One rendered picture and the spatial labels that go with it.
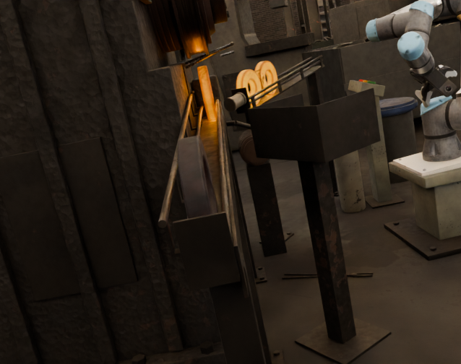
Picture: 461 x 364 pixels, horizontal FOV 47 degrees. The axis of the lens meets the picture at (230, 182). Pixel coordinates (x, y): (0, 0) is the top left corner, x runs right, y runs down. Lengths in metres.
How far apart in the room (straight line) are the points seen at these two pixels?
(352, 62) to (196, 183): 3.27
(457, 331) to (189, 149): 1.11
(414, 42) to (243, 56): 2.93
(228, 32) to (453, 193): 2.85
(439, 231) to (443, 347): 0.68
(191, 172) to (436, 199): 1.51
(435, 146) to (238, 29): 2.71
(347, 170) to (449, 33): 2.04
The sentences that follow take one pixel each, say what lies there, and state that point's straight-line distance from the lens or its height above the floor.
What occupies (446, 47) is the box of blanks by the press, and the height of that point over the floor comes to 0.58.
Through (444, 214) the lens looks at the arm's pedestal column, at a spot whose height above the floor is 0.12.
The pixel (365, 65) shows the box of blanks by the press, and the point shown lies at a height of 0.58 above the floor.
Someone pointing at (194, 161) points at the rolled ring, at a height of 0.74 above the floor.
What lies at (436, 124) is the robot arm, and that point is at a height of 0.46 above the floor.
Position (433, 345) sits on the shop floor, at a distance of 1.61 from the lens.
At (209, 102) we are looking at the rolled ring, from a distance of 1.79.
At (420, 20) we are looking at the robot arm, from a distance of 1.79.
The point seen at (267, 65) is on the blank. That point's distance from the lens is 2.45.
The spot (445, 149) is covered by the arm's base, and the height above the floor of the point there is 0.36.
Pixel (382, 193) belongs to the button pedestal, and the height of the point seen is 0.05.
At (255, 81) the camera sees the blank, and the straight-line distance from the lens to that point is 2.34.
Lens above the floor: 0.88
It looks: 14 degrees down
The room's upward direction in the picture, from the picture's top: 12 degrees counter-clockwise
